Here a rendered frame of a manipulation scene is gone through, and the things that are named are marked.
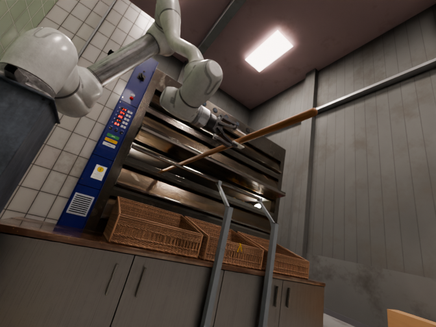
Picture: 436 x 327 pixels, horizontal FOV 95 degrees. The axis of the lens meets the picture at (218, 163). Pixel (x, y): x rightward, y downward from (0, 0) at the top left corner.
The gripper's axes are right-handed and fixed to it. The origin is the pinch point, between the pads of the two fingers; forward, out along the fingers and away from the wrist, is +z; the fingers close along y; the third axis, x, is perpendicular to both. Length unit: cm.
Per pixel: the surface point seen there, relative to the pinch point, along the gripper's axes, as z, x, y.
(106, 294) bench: -25, -45, 83
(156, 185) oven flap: -4, -102, 17
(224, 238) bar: 33, -40, 46
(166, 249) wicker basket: 1, -51, 60
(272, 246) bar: 80, -40, 43
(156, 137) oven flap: -21, -89, -19
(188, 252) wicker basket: 16, -50, 59
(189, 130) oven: 9, -101, -46
